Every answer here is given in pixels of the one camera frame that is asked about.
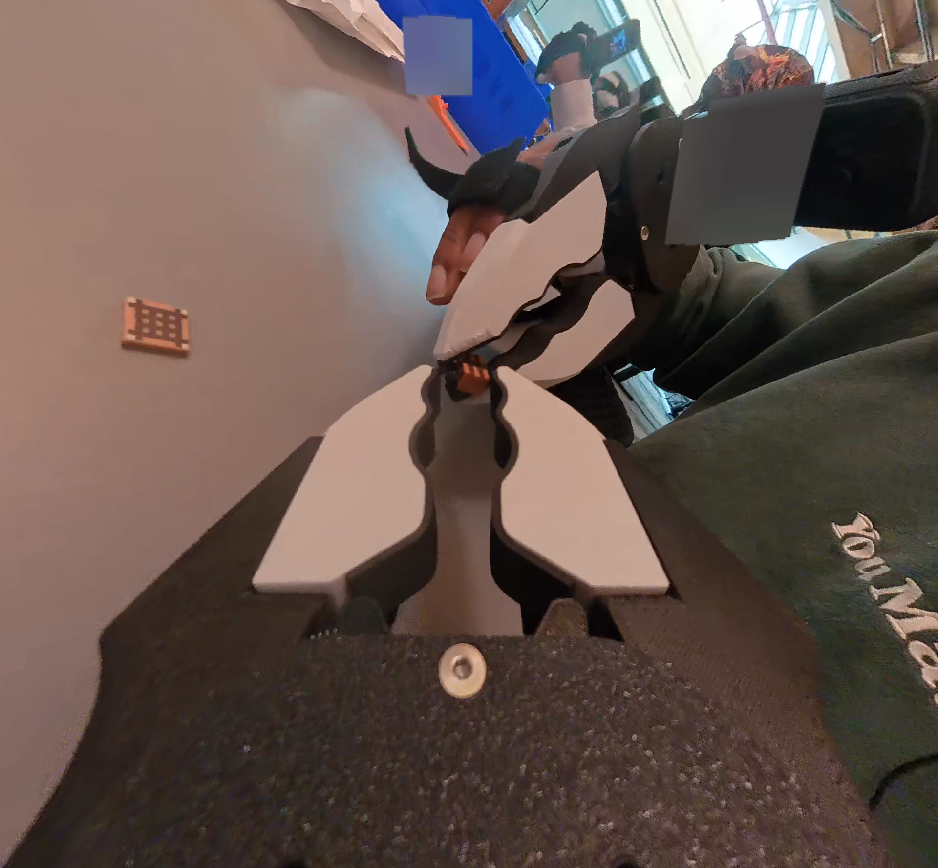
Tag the person's green hoodie torso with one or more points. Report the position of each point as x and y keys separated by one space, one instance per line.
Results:
x=769 y=516

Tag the tan grid printed toy tile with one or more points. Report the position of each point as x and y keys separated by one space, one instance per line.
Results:
x=155 y=326

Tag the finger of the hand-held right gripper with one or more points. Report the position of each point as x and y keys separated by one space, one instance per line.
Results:
x=527 y=252
x=593 y=333

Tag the grey desk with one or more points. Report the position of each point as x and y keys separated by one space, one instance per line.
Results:
x=183 y=186

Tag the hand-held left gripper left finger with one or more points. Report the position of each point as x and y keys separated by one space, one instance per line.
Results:
x=344 y=509

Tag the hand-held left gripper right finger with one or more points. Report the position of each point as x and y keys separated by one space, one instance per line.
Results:
x=579 y=516

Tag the person's right hand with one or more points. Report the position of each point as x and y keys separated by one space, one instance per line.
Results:
x=458 y=252

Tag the orange flat toy tool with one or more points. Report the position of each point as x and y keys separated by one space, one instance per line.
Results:
x=447 y=124

